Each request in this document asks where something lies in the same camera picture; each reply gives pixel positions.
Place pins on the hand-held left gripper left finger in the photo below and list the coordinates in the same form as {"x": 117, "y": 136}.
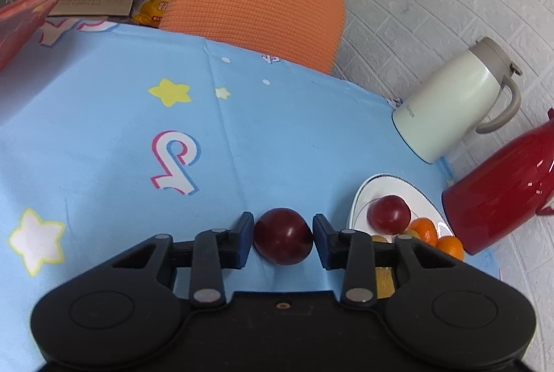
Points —
{"x": 244, "y": 242}

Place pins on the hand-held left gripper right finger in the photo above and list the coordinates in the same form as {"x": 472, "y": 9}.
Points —
{"x": 322, "y": 244}

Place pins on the dark red plum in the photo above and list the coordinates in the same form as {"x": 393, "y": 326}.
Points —
{"x": 388, "y": 214}
{"x": 283, "y": 238}

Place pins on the brown longan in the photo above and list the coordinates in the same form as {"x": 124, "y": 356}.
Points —
{"x": 379, "y": 238}

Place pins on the white plate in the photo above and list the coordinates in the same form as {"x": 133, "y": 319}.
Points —
{"x": 407, "y": 190}

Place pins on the small mandarin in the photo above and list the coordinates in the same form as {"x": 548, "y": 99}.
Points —
{"x": 451, "y": 247}
{"x": 424, "y": 230}

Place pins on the blue printed tablecloth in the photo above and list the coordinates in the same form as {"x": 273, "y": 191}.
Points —
{"x": 281, "y": 138}

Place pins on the red thermos jug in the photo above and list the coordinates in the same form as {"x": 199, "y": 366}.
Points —
{"x": 497, "y": 190}

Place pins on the white thermos jug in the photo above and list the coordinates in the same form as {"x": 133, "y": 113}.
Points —
{"x": 446, "y": 104}

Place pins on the pink plastic bowl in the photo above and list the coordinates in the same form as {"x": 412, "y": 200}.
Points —
{"x": 26, "y": 21}

